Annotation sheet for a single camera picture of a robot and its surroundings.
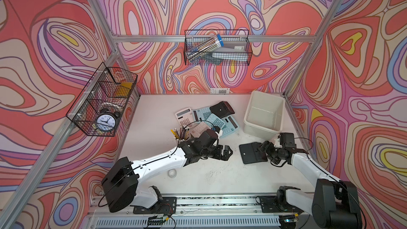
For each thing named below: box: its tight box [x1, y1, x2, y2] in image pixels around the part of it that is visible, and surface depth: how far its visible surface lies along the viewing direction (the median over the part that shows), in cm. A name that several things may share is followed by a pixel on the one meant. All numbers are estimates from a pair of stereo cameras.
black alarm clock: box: [95, 108, 121, 132], surface depth 69 cm
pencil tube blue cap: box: [185, 33, 225, 63], surface depth 82 cm
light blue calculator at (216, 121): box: [206, 113, 226, 129], surface depth 100 cm
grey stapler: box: [211, 46, 249, 61], surface depth 90 cm
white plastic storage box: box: [243, 90, 286, 140], surface depth 103 cm
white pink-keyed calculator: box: [174, 107, 196, 128], surface depth 107 cm
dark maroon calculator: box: [209, 100, 235, 119], surface depth 107 cm
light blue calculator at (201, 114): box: [191, 107, 212, 123], surface depth 107 cm
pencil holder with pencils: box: [170, 125, 191, 142], surface depth 86 cm
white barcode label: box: [209, 87, 230, 95], surface depth 125 cm
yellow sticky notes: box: [114, 82, 133, 98], surface depth 81 cm
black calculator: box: [239, 142, 268, 165], surface depth 90 cm
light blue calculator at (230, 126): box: [219, 115, 241, 139], surface depth 101 cm
